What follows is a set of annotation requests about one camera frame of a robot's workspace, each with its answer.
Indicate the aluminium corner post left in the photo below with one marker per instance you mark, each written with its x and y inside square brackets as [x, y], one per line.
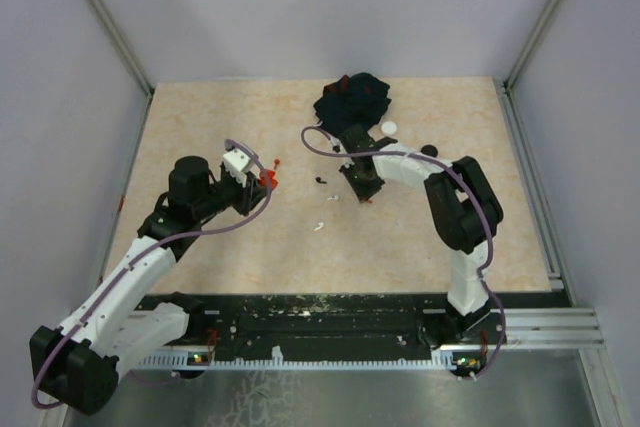
[123, 48]

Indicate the dark navy folded cloth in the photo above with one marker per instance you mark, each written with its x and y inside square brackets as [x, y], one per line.
[361, 99]

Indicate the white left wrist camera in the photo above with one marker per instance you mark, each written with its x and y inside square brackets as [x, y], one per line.
[238, 164]

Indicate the black earbud charging case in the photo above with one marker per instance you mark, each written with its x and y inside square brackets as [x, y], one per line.
[429, 150]

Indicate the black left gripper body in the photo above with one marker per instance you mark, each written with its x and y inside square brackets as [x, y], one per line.
[236, 196]

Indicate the aluminium corner post right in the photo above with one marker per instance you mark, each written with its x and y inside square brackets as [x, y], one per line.
[534, 40]

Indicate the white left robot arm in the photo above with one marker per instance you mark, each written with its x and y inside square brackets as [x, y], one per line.
[81, 362]

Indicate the aluminium corner post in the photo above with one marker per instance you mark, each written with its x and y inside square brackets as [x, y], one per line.
[123, 48]
[534, 40]

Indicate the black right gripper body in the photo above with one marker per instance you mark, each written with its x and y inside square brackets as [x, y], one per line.
[364, 186]

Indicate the orange earbud charging case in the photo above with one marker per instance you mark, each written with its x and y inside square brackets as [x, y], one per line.
[267, 179]

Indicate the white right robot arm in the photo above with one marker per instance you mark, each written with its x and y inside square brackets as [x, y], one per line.
[464, 208]

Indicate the white earbud charging case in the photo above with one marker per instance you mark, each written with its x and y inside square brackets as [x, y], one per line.
[388, 128]

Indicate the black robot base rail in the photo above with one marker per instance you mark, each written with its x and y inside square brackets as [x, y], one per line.
[325, 327]

